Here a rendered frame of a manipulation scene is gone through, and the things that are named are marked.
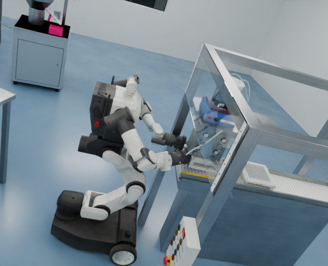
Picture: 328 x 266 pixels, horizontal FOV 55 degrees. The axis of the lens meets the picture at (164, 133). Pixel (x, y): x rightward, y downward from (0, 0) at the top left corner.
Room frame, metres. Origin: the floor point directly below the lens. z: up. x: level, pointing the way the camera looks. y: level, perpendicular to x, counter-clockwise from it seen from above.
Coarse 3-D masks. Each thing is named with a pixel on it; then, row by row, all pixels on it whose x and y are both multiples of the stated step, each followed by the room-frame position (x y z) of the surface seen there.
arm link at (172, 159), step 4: (172, 152) 1.73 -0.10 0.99; (168, 156) 1.66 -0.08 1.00; (172, 156) 1.68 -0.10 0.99; (176, 156) 1.69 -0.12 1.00; (168, 160) 1.64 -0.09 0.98; (172, 160) 1.67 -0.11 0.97; (176, 160) 1.67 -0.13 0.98; (168, 164) 1.63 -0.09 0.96; (172, 164) 1.67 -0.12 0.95; (176, 164) 1.68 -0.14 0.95; (160, 168) 1.62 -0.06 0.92; (164, 168) 1.61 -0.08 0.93; (168, 168) 1.62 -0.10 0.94
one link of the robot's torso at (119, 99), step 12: (96, 84) 1.76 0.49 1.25; (108, 84) 1.81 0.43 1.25; (96, 96) 1.62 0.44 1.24; (108, 96) 1.60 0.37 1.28; (120, 96) 1.72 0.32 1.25; (132, 96) 1.76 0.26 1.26; (96, 108) 1.63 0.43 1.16; (108, 108) 1.64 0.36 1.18; (120, 108) 1.62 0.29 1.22; (132, 108) 1.65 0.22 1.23; (96, 120) 1.63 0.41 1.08; (96, 132) 1.65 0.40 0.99; (108, 132) 1.64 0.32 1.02
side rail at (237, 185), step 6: (180, 174) 1.72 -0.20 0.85; (186, 174) 1.73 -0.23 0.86; (204, 180) 1.76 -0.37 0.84; (234, 186) 1.81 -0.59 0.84; (240, 186) 1.82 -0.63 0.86; (246, 186) 1.83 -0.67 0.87; (252, 186) 1.85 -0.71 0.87; (264, 192) 1.87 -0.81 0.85; (270, 192) 1.88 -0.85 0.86; (276, 192) 1.89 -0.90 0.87; (294, 198) 1.93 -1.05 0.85; (300, 198) 1.94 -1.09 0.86; (306, 198) 1.95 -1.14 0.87; (312, 198) 1.97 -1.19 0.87; (318, 204) 1.97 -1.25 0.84; (324, 204) 1.98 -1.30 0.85
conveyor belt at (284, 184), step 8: (176, 168) 1.84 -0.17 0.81; (184, 168) 1.83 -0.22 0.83; (192, 168) 1.87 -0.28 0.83; (272, 176) 2.14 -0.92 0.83; (280, 176) 2.18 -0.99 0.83; (280, 184) 2.07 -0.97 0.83; (288, 184) 2.11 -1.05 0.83; (296, 184) 2.15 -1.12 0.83; (304, 184) 2.19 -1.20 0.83; (312, 184) 2.24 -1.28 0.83; (288, 192) 2.00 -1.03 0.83; (296, 192) 2.04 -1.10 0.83; (304, 192) 2.08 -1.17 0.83; (312, 192) 2.12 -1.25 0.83; (320, 192) 2.16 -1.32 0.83; (320, 200) 2.05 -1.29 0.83
